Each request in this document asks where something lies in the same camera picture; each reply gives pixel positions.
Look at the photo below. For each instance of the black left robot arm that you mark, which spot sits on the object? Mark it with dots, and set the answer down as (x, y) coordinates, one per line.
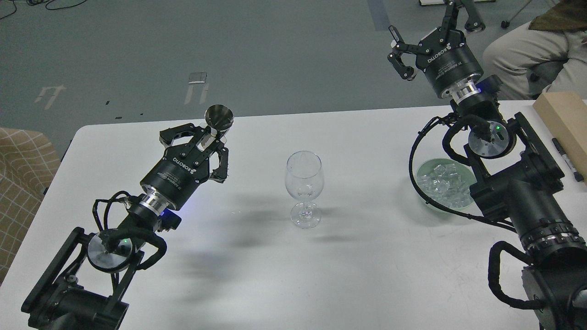
(84, 284)

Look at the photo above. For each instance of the clear wine glass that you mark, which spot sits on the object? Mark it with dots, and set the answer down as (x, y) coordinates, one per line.
(304, 181)

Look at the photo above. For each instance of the steel cocktail jigger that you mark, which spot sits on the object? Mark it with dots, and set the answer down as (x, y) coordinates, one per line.
(219, 119)

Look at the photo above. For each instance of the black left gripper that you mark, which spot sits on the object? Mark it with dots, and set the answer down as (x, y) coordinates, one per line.
(183, 166)

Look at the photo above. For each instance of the seated person beige trousers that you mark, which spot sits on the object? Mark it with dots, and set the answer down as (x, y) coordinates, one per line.
(557, 35)

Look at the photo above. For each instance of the black marker pen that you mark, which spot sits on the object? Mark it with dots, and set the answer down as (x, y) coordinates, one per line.
(562, 152)

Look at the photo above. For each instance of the beige checked cloth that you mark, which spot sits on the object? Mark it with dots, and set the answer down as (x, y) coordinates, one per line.
(28, 164)

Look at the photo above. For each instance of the wooden block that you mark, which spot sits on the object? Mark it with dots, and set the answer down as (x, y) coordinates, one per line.
(565, 116)

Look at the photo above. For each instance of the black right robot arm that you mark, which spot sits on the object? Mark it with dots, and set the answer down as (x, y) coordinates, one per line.
(516, 176)

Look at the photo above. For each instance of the grey floor plate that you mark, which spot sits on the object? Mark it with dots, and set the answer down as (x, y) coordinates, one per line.
(197, 77)

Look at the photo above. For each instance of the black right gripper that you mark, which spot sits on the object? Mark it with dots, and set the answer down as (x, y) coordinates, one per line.
(451, 59)

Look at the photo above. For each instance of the green bowl of ice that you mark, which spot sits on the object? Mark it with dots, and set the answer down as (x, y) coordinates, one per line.
(446, 182)

